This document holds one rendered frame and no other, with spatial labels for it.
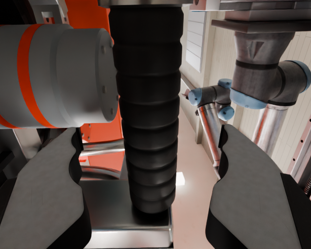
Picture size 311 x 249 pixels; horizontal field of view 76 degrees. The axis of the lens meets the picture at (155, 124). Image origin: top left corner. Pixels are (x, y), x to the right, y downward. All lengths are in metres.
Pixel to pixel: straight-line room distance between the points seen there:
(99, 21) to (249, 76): 0.47
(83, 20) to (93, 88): 0.48
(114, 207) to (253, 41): 0.55
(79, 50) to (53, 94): 0.06
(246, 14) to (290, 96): 0.32
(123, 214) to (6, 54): 0.21
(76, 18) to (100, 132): 0.40
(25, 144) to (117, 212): 0.25
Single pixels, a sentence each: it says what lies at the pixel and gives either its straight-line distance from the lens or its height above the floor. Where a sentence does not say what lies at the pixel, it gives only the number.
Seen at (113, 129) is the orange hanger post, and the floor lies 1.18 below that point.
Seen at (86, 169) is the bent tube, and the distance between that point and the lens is 0.35.
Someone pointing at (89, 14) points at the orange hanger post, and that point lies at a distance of 0.70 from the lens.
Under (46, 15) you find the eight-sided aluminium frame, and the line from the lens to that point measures 0.57.
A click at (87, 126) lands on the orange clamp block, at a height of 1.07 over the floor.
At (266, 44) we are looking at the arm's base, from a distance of 0.61.
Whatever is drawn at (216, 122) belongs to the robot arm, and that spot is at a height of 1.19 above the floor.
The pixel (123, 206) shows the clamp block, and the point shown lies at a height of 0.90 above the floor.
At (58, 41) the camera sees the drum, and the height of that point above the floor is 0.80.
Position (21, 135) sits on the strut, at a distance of 0.38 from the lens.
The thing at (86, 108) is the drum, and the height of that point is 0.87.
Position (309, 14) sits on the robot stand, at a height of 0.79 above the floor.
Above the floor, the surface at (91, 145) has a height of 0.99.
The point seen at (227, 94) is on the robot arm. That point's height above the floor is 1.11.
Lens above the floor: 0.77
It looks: 30 degrees up
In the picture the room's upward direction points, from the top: 179 degrees clockwise
